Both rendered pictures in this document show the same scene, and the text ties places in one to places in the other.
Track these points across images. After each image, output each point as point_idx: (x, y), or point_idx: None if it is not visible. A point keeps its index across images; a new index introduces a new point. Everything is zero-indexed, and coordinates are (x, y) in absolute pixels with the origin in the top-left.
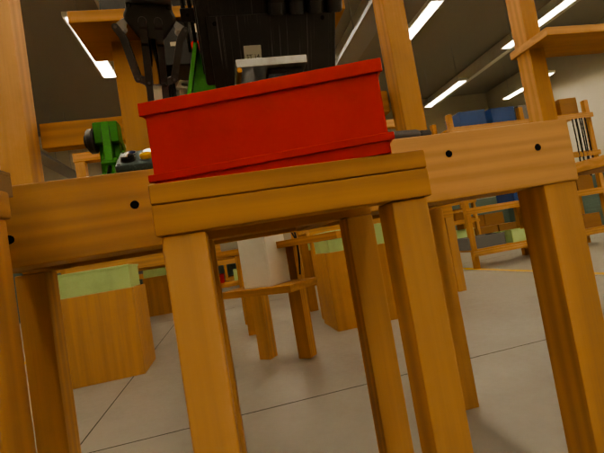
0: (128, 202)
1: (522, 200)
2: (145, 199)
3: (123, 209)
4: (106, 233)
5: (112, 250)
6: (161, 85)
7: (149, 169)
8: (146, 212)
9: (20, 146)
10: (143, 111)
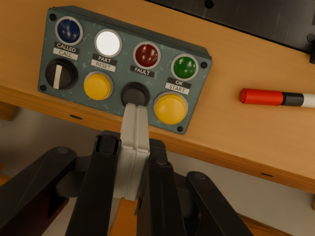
0: (66, 113)
1: None
2: (91, 120)
3: (60, 113)
4: (41, 110)
5: (52, 116)
6: (139, 188)
7: (100, 114)
8: (93, 123)
9: None
10: None
